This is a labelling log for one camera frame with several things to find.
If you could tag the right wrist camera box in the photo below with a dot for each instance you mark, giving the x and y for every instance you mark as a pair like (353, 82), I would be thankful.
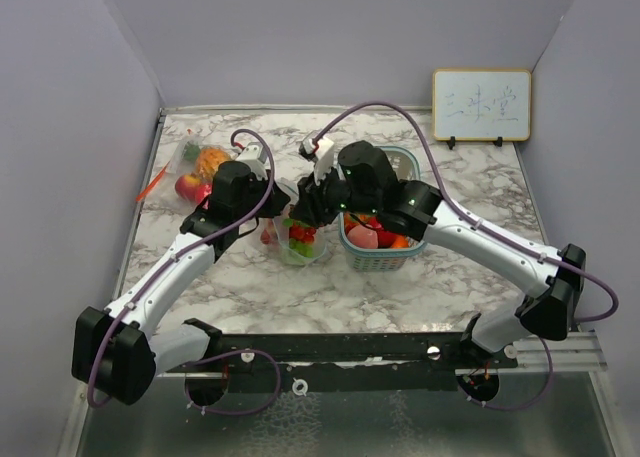
(321, 154)

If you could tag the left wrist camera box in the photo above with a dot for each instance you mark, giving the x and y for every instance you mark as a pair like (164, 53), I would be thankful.
(256, 158)

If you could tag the red toy cherries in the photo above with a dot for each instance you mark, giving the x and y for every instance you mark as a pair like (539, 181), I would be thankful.
(299, 232)

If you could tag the orange toy pineapple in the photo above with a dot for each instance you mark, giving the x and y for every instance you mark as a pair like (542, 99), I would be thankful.
(205, 160)

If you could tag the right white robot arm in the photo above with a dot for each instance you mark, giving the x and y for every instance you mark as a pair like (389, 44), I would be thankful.
(361, 180)

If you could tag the red toy strawberries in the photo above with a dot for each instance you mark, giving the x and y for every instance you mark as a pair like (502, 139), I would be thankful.
(275, 232)

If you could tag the green toy grapes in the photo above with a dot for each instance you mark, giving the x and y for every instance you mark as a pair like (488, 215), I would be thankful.
(301, 248)

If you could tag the small whiteboard with stand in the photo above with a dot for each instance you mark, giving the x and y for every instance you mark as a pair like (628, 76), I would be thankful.
(481, 105)

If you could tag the blue plastic strip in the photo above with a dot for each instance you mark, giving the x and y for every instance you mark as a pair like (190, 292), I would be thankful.
(286, 256)

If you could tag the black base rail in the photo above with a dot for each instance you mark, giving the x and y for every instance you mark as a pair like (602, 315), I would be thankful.
(338, 362)

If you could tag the pink toy peach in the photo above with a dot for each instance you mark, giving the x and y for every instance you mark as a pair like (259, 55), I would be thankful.
(362, 237)

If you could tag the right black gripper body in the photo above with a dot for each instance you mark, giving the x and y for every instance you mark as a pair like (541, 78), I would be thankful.
(326, 200)

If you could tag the clear zip top bag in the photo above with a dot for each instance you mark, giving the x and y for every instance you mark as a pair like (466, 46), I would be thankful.
(162, 184)

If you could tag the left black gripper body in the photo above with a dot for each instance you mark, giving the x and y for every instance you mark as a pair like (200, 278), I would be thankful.
(258, 190)

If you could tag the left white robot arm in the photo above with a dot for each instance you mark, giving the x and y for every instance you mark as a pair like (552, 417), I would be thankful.
(116, 350)

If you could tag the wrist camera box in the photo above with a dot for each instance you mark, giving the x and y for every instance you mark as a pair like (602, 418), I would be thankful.
(256, 158)
(321, 154)

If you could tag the light blue plastic basket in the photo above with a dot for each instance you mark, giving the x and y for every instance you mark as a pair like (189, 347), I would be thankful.
(375, 260)

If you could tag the red toy apple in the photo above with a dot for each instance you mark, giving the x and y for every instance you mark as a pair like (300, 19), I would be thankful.
(189, 187)

